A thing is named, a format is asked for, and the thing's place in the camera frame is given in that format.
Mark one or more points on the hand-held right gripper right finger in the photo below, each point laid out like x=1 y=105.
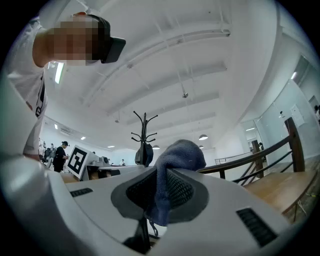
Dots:
x=220 y=225

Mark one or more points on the white wall sensor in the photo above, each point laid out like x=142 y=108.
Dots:
x=282 y=114

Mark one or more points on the person's white t-shirt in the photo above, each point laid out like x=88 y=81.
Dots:
x=27 y=87

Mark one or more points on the black coat rack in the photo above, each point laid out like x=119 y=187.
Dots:
x=143 y=130

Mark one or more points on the person's left forearm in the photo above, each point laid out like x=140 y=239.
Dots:
x=70 y=178

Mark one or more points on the person's head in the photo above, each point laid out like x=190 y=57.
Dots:
x=65 y=42

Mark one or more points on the dark hanging bag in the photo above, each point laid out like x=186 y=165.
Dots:
x=145 y=155

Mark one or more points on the white paper notice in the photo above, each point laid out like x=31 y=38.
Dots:
x=297 y=115

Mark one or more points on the blue cloth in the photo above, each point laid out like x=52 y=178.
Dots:
x=180 y=155

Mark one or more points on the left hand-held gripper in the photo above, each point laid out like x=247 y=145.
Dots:
x=77 y=162

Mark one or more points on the black head-mounted camera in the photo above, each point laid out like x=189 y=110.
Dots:
x=112 y=47

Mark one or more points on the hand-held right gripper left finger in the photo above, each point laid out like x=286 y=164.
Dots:
x=82 y=212

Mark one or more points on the grey hanging ceiling camera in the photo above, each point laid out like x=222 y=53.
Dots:
x=185 y=95

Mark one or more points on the small dome pendant lamp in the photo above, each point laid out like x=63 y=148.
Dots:
x=201 y=147
x=156 y=147

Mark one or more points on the large dome pendant lamp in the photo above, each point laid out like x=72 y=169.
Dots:
x=203 y=137

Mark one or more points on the rectangular ceiling light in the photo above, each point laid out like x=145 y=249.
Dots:
x=59 y=73

